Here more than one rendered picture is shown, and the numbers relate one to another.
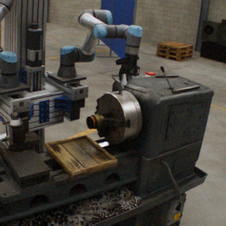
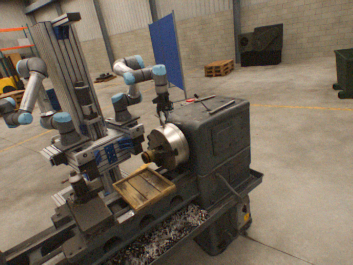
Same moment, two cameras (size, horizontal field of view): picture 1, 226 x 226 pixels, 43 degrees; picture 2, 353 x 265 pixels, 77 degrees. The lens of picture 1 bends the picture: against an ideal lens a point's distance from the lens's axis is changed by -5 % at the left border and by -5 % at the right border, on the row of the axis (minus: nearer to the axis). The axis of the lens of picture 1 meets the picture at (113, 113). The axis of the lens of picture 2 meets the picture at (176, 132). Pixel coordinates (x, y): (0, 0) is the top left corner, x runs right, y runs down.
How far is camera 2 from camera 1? 0.33 m
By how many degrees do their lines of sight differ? 3
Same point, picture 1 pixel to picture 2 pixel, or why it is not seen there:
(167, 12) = (206, 38)
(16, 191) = (83, 246)
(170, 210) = (238, 213)
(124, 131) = (175, 159)
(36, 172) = (100, 221)
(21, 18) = (65, 79)
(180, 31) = (220, 50)
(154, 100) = (194, 125)
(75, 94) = (133, 133)
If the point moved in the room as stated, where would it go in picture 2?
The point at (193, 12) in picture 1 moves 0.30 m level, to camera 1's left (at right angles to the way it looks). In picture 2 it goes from (228, 30) to (222, 31)
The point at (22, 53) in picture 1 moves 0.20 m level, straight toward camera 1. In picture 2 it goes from (78, 110) to (76, 116)
